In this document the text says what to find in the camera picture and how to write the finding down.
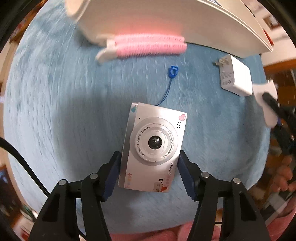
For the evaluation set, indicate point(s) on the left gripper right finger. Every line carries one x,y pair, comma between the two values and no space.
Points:
241,219

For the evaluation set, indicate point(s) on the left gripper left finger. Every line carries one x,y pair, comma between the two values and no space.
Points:
57,219

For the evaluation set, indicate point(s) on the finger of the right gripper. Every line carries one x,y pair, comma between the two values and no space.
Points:
287,113

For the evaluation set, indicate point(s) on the white power adapter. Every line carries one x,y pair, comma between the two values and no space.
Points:
235,76

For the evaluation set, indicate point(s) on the white children's digital camera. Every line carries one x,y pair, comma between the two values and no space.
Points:
152,145

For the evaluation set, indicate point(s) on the pink hair roller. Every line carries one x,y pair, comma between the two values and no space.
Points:
138,45

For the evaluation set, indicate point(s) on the white plastic storage bin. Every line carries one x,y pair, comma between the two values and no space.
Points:
228,26

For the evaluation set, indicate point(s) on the blue plush table mat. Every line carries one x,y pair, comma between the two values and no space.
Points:
67,115

